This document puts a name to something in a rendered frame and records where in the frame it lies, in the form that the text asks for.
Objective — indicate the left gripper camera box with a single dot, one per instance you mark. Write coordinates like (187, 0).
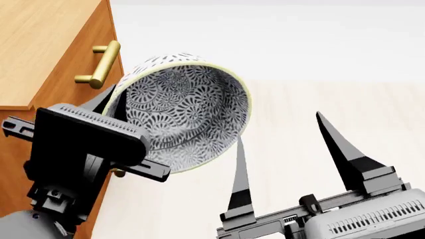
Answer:
(83, 139)

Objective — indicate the wooden cabinet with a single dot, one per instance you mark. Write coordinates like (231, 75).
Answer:
(40, 49)

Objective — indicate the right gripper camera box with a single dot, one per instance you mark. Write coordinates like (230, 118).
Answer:
(382, 219)

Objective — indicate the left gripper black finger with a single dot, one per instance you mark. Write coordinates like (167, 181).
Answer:
(99, 102)
(122, 109)

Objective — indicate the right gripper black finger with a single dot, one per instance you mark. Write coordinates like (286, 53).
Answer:
(240, 199)
(352, 164)

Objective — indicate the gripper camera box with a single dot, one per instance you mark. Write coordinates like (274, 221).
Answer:
(83, 139)
(382, 219)

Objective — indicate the black white patterned bowl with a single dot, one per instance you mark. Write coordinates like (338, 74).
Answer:
(186, 104)

